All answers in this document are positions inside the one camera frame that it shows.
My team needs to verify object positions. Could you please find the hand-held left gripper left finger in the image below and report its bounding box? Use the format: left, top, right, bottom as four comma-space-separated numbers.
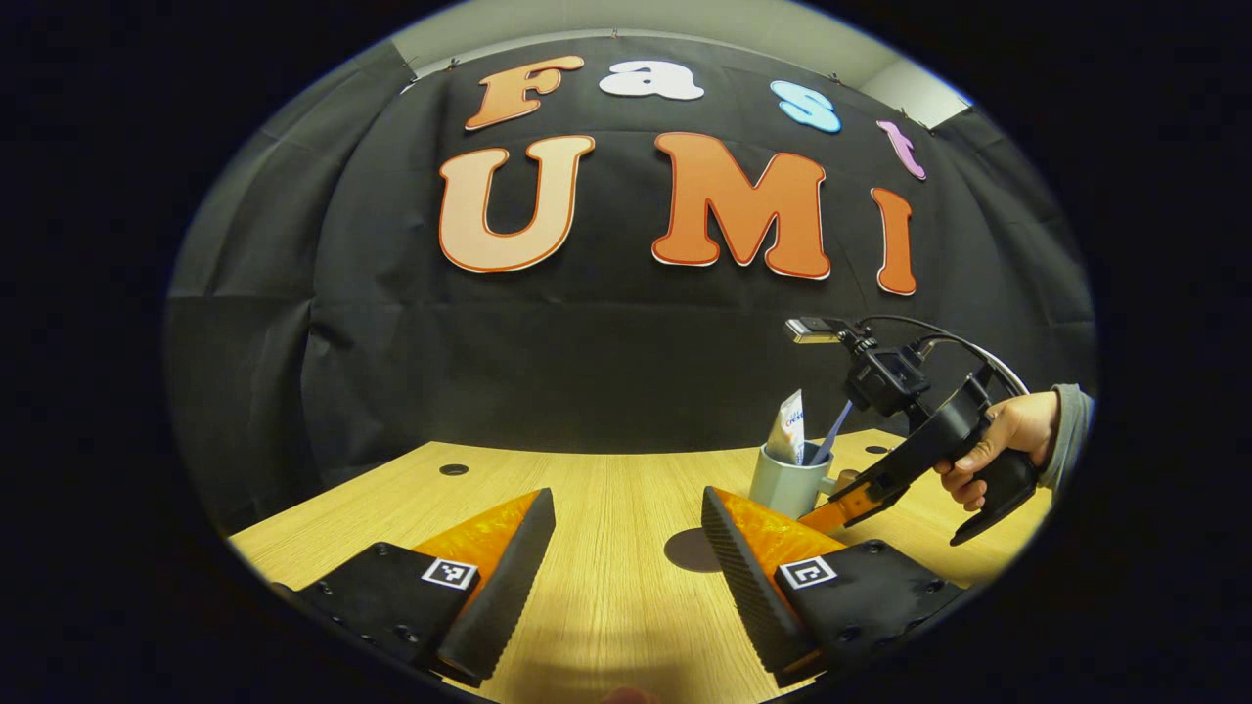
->
269, 487, 557, 688

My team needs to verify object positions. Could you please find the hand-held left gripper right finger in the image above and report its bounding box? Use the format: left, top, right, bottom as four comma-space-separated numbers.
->
701, 486, 969, 688

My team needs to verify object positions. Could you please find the pale blue cup wooden handle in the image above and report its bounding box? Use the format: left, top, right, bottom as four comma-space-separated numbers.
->
748, 440, 862, 519

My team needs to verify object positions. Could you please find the dark brown round coaster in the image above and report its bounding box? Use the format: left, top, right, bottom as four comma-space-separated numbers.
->
663, 526, 725, 574

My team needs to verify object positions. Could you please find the white toothbrush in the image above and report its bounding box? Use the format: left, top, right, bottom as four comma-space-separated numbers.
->
812, 399, 854, 466

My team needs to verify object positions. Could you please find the white toothpaste tube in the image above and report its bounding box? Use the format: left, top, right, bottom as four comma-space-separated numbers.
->
765, 389, 806, 466

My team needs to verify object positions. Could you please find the wooden desktop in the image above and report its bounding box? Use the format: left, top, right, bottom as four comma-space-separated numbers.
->
227, 427, 1057, 704

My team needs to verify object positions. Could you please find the black backdrop cloth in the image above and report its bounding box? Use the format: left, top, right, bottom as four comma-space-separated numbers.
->
164, 29, 1098, 534

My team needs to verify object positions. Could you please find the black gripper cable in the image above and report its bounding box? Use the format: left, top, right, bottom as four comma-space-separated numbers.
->
856, 315, 1031, 397

